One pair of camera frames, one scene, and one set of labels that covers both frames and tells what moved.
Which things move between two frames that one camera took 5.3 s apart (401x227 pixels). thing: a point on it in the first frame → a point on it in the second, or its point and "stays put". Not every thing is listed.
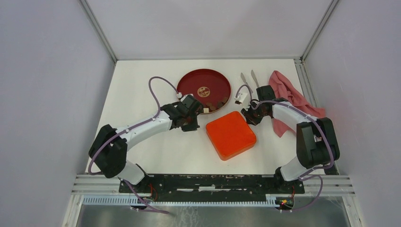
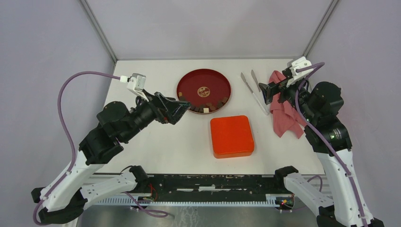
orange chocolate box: (228, 144) → (233, 155)
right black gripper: (249, 118) → (270, 89)
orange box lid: (230, 135) stays put
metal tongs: (253, 75) stays put
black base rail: (213, 186) stays put
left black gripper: (193, 127) → (168, 109)
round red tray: (211, 88) stays put
